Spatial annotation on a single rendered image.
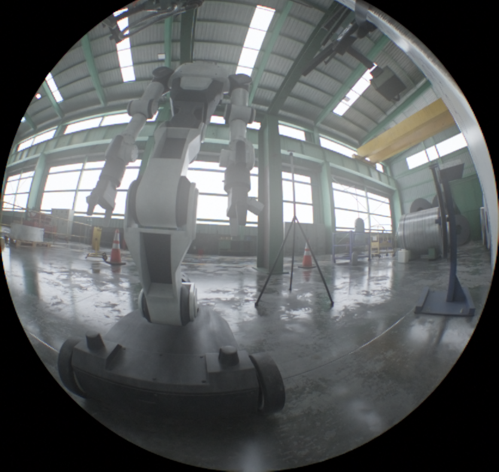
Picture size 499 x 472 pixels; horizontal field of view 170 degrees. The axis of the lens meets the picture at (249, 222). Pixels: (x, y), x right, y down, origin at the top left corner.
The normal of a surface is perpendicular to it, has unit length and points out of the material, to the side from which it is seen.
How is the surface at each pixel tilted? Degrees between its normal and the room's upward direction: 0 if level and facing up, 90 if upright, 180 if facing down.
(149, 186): 79
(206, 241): 90
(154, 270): 120
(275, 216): 90
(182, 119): 90
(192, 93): 135
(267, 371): 25
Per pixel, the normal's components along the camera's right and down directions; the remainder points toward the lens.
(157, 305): 0.26, 0.15
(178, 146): 0.28, -0.30
